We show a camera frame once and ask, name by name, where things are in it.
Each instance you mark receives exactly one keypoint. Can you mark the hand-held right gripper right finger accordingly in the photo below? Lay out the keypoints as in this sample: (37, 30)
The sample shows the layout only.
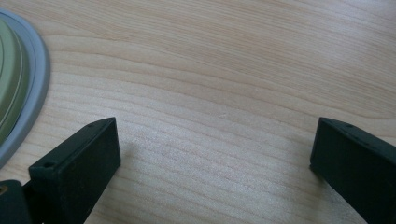
(358, 168)

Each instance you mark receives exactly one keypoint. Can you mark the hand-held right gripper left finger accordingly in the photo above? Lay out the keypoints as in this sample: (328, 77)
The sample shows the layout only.
(74, 174)

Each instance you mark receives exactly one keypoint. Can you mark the large green plate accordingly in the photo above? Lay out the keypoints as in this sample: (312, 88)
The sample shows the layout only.
(15, 77)

